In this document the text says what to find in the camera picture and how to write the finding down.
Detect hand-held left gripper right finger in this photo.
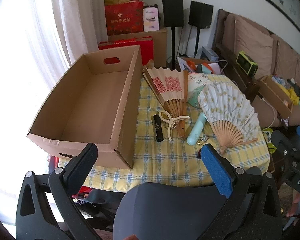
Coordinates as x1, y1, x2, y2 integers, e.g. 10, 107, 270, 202
201, 144, 282, 240

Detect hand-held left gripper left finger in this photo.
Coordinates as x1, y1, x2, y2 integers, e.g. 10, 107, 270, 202
16, 142, 100, 240

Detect mint handheld electric fan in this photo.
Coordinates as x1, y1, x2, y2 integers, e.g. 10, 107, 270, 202
187, 85, 208, 146

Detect brown cardboard box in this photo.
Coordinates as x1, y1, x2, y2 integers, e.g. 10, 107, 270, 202
27, 44, 143, 170

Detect floral white folding fan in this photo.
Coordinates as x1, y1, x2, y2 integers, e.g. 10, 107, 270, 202
197, 84, 260, 155

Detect red print paper folding fan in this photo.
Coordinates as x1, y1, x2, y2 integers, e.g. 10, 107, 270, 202
142, 66, 189, 140

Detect yellow green plastic item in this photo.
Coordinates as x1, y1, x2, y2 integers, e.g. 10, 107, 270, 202
262, 127, 278, 155

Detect red plastic bag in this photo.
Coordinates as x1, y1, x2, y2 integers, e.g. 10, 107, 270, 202
47, 155, 95, 203

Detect metal keyring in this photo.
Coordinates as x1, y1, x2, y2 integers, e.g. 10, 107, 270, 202
195, 135, 210, 146

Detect small cardboard tray of items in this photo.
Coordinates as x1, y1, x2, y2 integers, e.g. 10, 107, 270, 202
259, 75, 294, 120

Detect yellow plaid tablecloth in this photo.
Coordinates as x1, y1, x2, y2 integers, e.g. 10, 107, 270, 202
57, 74, 272, 193

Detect person's grey trousers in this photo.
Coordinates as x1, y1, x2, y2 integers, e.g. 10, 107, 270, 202
112, 182, 228, 240

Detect black cylindrical tube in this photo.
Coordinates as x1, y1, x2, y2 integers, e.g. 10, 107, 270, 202
153, 114, 164, 142

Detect green black radio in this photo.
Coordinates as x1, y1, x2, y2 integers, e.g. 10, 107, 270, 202
236, 51, 259, 77

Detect white green round hand fan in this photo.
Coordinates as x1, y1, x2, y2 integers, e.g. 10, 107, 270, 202
187, 72, 215, 92

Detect brown sofa with cushions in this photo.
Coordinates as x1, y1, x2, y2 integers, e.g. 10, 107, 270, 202
212, 9, 300, 130

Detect blue grey box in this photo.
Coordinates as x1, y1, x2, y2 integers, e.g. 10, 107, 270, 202
201, 46, 219, 60

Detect red gift box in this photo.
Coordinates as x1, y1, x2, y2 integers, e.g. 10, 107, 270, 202
98, 36, 154, 67

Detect brown cardboard carton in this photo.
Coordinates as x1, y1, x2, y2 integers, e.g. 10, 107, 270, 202
107, 27, 168, 68

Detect white sheer curtain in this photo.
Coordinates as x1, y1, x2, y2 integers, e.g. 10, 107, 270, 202
0, 0, 97, 228

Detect red gift bag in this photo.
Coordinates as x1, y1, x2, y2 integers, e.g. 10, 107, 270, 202
104, 1, 144, 36

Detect white purple box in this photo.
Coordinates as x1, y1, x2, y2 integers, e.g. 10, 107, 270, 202
143, 5, 160, 32

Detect white cable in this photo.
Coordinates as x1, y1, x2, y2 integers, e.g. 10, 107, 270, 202
259, 96, 277, 128

